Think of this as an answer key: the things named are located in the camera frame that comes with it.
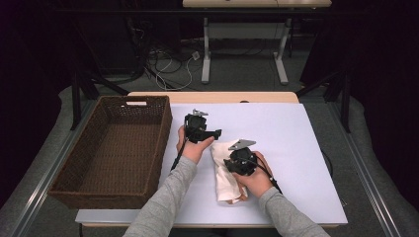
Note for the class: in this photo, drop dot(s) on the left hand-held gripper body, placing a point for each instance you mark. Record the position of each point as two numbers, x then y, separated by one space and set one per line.
195 126

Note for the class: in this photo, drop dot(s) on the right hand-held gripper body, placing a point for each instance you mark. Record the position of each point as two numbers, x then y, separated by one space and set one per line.
243 161

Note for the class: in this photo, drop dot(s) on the cream baby bodysuit brown trim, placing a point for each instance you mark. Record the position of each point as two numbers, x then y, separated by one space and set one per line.
225 184

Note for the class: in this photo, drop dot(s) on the brown wicker basket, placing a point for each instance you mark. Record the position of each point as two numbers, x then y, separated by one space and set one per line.
115 158

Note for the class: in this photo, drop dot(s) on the person's left hand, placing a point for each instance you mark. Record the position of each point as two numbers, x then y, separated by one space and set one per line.
194 151

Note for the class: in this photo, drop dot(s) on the person's right hand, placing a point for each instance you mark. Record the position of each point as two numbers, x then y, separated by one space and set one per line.
255 182

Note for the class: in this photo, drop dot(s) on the white table sheet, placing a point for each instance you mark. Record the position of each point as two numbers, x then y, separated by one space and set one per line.
296 148

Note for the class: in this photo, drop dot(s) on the white plug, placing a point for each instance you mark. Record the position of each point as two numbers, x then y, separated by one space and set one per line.
195 55

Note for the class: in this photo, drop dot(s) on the white-legged desk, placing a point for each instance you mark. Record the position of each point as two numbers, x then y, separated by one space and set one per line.
243 31

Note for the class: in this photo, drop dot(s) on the black metal stand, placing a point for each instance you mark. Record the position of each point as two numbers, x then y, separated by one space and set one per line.
76 98
345 98

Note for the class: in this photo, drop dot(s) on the aluminium floor rail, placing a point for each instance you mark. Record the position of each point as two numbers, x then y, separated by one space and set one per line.
365 171
49 171

